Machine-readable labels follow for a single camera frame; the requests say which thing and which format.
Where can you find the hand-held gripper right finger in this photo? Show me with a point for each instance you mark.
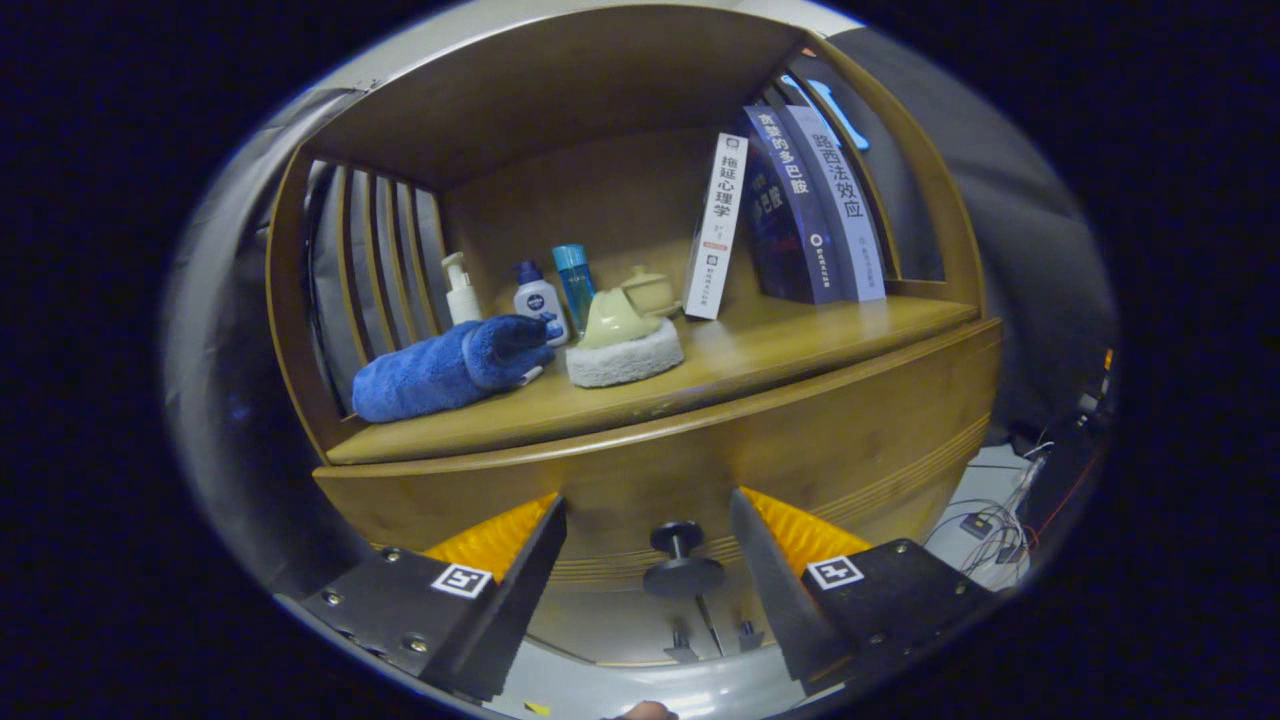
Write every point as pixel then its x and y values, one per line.
pixel 770 590

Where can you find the beige lidded teacup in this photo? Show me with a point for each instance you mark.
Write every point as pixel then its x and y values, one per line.
pixel 655 290

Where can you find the wooden countertop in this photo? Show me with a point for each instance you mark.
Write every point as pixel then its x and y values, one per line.
pixel 760 350

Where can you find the black drawer knob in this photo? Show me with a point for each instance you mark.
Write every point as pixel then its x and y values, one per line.
pixel 680 565

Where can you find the white bottle with blue cap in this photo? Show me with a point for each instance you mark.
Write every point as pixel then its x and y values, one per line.
pixel 540 300

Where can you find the blue folded towel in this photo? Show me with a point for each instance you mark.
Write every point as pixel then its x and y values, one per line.
pixel 440 365

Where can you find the clear blue bottle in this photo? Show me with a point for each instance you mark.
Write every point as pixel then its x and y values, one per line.
pixel 575 280

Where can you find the wooden cabinet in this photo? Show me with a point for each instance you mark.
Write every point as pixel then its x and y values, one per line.
pixel 600 100

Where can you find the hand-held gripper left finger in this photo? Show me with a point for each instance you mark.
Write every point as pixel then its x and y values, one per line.
pixel 520 600

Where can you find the white book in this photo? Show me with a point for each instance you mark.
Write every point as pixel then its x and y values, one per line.
pixel 720 225

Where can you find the pale lilac book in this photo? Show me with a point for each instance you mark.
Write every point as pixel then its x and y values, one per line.
pixel 840 200

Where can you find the wooden drawer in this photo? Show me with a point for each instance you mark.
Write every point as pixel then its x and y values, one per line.
pixel 700 460

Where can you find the dark blue book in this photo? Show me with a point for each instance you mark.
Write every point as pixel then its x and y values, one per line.
pixel 790 220

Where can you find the white pump bottle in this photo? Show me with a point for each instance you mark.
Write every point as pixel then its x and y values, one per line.
pixel 462 295

